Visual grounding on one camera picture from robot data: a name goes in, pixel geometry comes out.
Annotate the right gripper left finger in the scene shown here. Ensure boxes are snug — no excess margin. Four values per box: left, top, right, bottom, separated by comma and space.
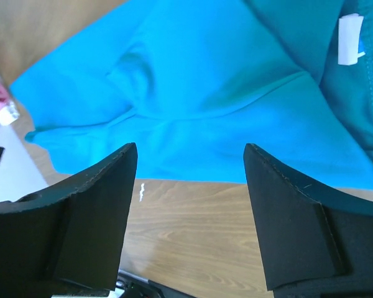
0, 143, 137, 297

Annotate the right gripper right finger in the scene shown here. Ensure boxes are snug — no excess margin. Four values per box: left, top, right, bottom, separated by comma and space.
244, 144, 373, 297

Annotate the teal t shirt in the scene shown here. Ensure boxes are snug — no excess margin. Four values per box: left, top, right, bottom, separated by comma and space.
11, 1, 373, 189

